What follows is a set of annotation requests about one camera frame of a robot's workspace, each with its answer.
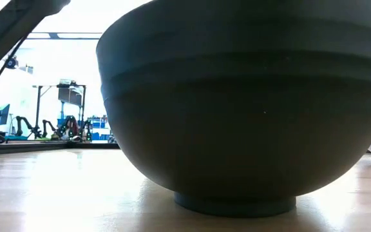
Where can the large dark bowl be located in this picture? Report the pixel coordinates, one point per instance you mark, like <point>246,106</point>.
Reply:
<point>237,145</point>

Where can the black bowl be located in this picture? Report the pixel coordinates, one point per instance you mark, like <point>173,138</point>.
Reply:
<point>237,25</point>

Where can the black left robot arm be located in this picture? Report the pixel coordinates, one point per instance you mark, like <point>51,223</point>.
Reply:
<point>8,25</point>

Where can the blue storage bins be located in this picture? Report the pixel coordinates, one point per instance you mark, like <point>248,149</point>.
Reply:
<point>100,124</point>

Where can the dark hanging panel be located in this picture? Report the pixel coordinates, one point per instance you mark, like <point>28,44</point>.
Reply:
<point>69,96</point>

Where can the small round black fixture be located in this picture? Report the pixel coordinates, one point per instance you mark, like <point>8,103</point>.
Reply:
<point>11,62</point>

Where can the computer monitor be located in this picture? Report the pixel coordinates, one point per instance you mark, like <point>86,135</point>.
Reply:
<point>2,115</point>

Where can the black table frame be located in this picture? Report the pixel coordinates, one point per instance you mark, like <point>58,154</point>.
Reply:
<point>43,146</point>

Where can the black background workstation frame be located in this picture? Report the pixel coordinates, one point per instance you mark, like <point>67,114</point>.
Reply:
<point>38,106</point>

